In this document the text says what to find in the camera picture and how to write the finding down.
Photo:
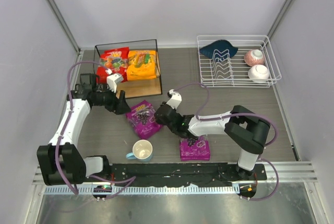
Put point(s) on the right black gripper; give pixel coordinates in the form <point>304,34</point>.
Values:
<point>162,115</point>

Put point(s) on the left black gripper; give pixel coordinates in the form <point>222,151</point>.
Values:
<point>115,101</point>

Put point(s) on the purple candy bag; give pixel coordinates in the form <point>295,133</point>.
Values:
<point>142,119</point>
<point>195,149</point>

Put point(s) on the blue and white mug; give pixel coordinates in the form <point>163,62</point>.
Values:
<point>142,150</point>

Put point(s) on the red candy bag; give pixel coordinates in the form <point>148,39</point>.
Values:
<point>116,60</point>

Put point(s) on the orange candy bag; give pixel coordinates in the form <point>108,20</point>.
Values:
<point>141,65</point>

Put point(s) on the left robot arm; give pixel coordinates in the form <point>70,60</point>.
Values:
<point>60,161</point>

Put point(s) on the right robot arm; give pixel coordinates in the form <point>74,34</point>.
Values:
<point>244,127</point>

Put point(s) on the dark blue leaf plate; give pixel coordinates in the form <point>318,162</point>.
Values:
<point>220,49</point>

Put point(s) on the white bowl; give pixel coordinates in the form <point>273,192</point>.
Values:
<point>258,73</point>

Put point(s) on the pink patterned bowl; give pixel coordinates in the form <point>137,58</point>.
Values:
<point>254,57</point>

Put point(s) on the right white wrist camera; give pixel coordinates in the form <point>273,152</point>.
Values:
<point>175,99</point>

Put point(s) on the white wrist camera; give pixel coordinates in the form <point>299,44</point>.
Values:
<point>175,99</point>
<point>113,79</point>

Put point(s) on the wooden wire-frame shelf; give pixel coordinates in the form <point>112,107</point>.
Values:
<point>137,88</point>

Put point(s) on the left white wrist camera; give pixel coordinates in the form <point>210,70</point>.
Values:
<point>113,79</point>

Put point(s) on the white wire dish rack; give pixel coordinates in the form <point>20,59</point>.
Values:
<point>233,71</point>

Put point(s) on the white slotted cable duct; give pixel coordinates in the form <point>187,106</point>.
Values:
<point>104,189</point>

